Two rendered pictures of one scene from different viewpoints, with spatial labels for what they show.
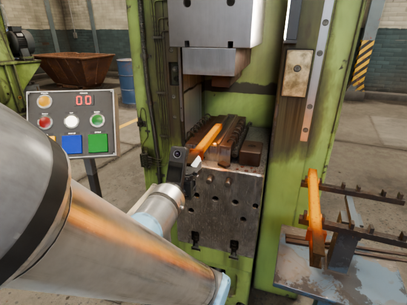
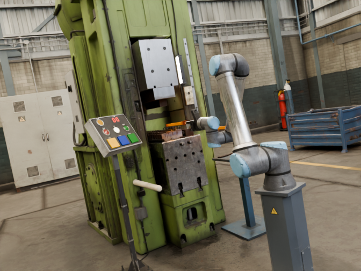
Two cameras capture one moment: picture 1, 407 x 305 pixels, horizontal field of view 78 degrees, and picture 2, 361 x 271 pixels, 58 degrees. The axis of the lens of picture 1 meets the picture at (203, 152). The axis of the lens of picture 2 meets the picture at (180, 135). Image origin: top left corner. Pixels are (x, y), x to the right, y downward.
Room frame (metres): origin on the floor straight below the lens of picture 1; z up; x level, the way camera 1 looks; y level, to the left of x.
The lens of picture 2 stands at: (-0.96, 1.95, 1.15)
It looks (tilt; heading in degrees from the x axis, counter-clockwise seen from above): 4 degrees down; 313
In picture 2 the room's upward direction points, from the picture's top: 10 degrees counter-clockwise
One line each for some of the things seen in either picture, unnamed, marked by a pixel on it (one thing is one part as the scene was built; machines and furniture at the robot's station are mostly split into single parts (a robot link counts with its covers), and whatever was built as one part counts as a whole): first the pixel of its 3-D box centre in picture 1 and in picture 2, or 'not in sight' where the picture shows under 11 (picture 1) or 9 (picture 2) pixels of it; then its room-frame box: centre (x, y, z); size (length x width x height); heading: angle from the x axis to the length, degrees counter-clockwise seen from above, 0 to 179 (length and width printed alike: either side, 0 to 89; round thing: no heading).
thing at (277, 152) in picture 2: not in sight; (273, 156); (-0.04, 0.20, 0.79); 0.17 x 0.15 x 0.18; 61
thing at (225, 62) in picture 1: (221, 56); (153, 95); (1.17, -0.08, 1.32); 0.42 x 0.20 x 0.10; 163
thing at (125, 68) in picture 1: (132, 80); not in sight; (5.62, 1.53, 0.44); 0.59 x 0.59 x 0.88
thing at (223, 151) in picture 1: (218, 134); (160, 135); (1.17, -0.08, 0.96); 0.42 x 0.20 x 0.09; 163
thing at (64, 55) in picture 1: (76, 71); not in sight; (7.29, 3.52, 0.42); 1.89 x 1.20 x 0.85; 66
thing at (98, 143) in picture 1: (98, 143); (132, 138); (0.95, 0.43, 1.01); 0.07 x 0.05 x 0.07; 98
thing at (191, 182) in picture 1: (178, 186); (197, 125); (0.61, 0.07, 1.02); 0.12 x 0.08 x 0.09; 163
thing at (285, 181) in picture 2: not in sight; (278, 178); (-0.05, 0.20, 0.65); 0.19 x 0.19 x 0.10
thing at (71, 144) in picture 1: (72, 144); (123, 140); (0.93, 0.53, 1.01); 0.07 x 0.05 x 0.07; 98
